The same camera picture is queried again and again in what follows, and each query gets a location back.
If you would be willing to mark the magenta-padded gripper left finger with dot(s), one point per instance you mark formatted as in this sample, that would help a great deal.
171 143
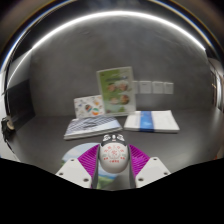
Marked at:
75 171

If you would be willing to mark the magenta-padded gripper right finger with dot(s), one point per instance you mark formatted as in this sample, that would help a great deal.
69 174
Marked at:
151 171

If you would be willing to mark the grey striped booklet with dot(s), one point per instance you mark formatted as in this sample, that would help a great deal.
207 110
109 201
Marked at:
91 126

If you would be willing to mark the white book with blue band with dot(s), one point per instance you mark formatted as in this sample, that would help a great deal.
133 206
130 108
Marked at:
153 121

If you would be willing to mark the small colourful printed card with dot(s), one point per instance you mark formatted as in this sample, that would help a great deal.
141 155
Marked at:
89 106

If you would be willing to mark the green upright menu sign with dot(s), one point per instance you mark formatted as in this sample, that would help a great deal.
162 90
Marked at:
116 91

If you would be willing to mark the black flat panel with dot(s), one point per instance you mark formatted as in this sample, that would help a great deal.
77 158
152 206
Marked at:
20 103

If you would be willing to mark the dark framed window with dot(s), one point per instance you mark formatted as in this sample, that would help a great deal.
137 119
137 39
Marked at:
218 86

